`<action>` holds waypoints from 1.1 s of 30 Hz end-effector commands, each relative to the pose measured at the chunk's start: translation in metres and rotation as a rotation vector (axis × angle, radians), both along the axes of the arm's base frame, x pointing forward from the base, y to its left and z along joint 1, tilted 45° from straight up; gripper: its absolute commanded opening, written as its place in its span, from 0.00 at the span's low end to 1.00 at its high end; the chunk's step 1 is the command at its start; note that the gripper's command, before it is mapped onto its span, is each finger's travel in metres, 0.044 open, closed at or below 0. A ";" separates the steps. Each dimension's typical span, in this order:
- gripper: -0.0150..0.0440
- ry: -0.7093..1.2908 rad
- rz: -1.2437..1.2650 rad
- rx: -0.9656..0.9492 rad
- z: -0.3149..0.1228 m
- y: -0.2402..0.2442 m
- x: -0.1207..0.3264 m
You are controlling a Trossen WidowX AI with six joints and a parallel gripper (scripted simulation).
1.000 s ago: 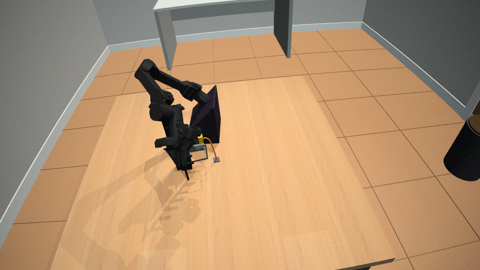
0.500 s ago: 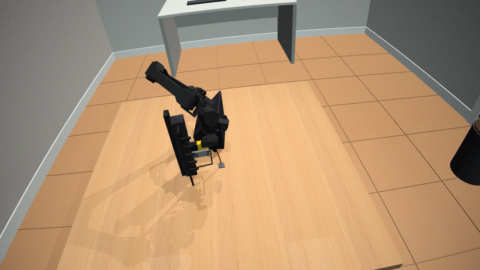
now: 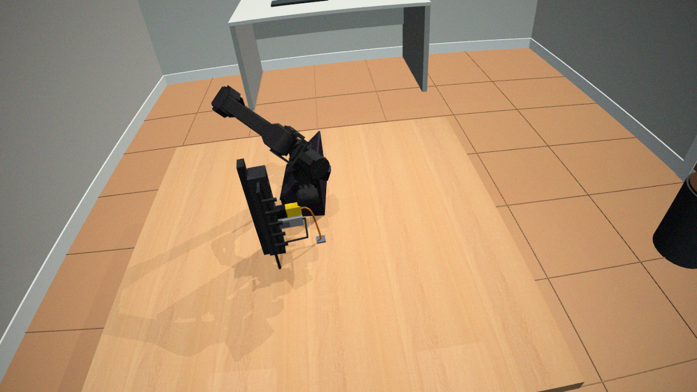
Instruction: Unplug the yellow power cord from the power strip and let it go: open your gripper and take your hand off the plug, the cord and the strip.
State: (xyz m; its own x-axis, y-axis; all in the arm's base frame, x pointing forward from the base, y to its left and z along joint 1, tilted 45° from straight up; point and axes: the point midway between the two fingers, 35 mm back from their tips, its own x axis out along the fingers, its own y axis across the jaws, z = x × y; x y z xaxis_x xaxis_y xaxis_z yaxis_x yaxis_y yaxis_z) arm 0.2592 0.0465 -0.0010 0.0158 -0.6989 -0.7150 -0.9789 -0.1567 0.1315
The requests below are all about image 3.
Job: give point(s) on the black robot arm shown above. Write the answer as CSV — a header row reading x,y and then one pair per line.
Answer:
x,y
282,140

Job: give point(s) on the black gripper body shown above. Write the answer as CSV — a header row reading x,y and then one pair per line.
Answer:
x,y
305,195

